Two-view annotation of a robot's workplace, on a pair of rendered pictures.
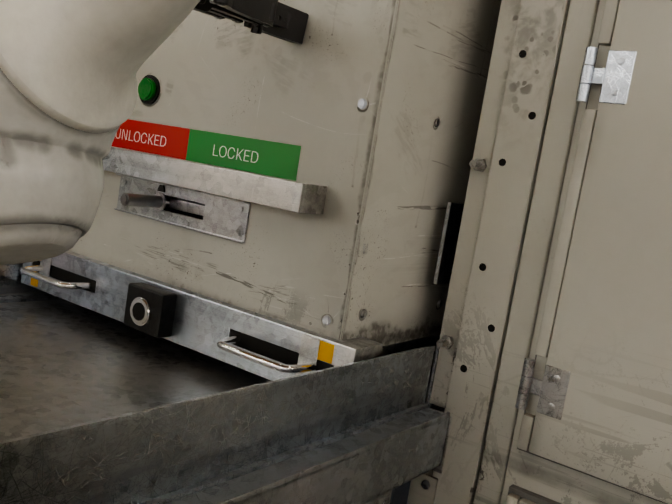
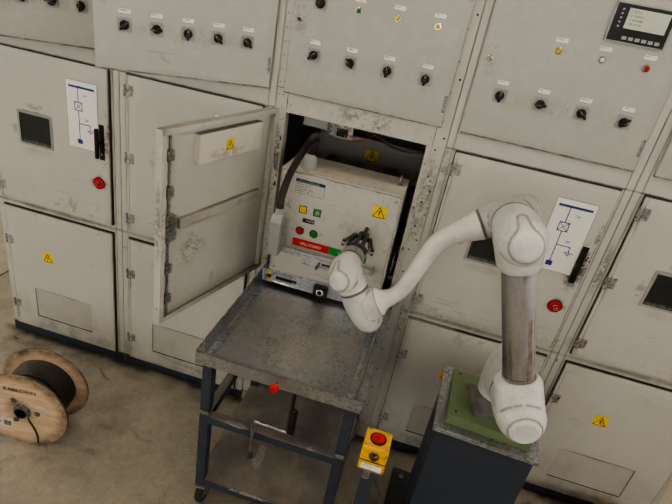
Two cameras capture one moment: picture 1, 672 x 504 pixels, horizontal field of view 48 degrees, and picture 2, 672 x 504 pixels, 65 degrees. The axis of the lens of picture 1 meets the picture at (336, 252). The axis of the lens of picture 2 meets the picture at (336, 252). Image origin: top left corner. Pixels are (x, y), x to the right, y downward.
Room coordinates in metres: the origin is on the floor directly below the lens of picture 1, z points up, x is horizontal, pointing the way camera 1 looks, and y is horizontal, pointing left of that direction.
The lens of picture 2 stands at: (-0.92, 0.99, 2.10)
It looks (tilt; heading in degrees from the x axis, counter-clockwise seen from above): 27 degrees down; 334
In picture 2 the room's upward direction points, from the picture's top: 11 degrees clockwise
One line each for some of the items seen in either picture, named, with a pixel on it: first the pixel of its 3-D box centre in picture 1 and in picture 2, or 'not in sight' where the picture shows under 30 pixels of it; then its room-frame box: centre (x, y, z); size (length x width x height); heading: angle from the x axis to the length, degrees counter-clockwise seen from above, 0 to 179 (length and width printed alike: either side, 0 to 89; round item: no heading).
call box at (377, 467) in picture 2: not in sight; (375, 450); (0.02, 0.29, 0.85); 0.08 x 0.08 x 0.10; 55
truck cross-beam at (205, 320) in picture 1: (173, 308); (322, 287); (0.85, 0.18, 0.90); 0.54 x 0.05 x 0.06; 56
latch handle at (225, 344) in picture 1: (265, 353); not in sight; (0.72, 0.05, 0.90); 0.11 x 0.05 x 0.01; 56
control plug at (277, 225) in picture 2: not in sight; (277, 232); (0.90, 0.40, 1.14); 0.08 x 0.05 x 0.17; 146
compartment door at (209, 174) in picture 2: not in sight; (216, 209); (0.97, 0.63, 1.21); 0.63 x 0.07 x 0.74; 129
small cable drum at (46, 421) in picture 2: not in sight; (35, 396); (1.13, 1.35, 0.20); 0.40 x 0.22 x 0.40; 64
